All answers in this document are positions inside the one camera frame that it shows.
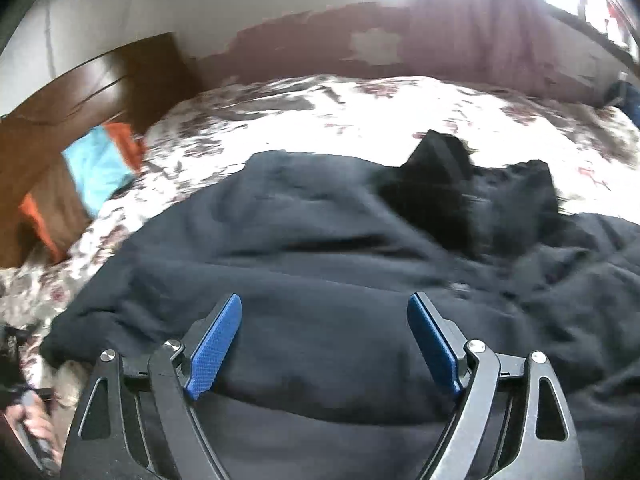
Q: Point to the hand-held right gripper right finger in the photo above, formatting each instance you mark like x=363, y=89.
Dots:
x=432, y=345

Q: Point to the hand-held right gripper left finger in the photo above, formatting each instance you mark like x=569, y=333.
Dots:
x=215, y=345

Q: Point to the black padded jacket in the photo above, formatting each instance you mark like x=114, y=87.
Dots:
x=320, y=260

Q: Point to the person's left hand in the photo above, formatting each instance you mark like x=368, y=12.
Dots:
x=39, y=430

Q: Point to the light blue cloth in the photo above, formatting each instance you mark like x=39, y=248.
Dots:
x=97, y=170

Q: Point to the orange pillow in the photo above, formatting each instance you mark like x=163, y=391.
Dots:
x=126, y=146

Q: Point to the floral white and red bedspread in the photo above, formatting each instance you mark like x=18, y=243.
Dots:
x=310, y=115

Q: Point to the brown wooden headboard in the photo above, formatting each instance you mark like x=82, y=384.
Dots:
x=75, y=100

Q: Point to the pink curtain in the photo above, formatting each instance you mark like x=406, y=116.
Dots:
x=475, y=25

